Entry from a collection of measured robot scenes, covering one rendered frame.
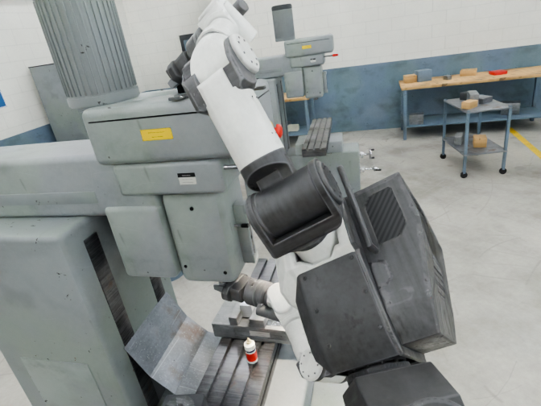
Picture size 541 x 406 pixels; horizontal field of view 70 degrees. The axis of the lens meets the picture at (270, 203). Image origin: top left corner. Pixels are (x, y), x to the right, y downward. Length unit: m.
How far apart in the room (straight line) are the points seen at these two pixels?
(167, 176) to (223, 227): 0.21
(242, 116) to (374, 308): 0.39
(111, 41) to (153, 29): 7.42
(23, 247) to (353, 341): 1.02
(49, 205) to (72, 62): 0.47
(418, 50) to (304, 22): 2.04
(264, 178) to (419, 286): 0.31
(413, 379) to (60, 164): 1.07
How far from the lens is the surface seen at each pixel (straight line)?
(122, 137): 1.11
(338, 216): 0.63
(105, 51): 1.17
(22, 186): 1.44
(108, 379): 1.59
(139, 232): 1.23
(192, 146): 1.01
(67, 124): 6.35
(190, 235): 1.18
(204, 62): 0.73
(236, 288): 1.29
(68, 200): 1.34
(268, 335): 1.58
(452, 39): 7.62
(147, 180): 1.13
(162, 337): 1.66
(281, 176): 0.66
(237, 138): 0.65
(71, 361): 1.62
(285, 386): 1.56
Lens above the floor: 2.01
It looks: 24 degrees down
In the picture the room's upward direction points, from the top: 9 degrees counter-clockwise
